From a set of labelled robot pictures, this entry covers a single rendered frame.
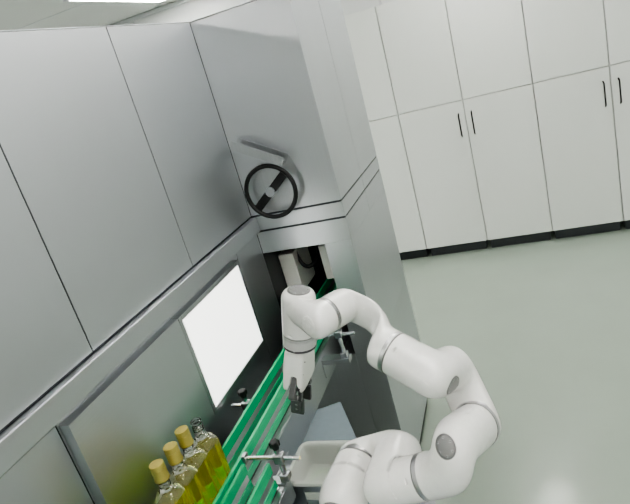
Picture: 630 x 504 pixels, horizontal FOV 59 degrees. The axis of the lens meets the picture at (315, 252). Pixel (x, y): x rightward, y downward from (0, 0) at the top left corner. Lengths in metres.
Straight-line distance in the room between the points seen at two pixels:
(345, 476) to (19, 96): 1.07
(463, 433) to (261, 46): 1.48
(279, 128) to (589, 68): 3.09
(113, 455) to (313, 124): 1.23
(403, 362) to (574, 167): 3.93
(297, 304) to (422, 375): 0.30
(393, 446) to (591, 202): 3.97
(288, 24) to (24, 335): 1.28
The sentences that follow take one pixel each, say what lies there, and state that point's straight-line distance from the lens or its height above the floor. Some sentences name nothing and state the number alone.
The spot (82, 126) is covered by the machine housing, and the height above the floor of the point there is 1.90.
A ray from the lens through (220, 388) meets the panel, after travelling 1.84.
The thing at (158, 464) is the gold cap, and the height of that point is 1.16.
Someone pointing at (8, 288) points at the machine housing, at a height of 1.63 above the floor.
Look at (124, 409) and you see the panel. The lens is 1.48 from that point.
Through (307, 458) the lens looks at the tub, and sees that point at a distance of 1.81.
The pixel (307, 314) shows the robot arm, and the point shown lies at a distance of 1.13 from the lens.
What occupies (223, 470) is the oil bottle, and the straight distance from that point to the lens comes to 1.57.
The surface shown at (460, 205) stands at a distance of 4.90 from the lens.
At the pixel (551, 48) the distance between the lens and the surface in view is 4.68.
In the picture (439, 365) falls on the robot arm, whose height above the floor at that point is 1.35.
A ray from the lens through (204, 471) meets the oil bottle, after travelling 1.50.
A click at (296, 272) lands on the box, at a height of 1.09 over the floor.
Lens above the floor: 1.90
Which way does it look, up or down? 18 degrees down
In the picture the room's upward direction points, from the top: 16 degrees counter-clockwise
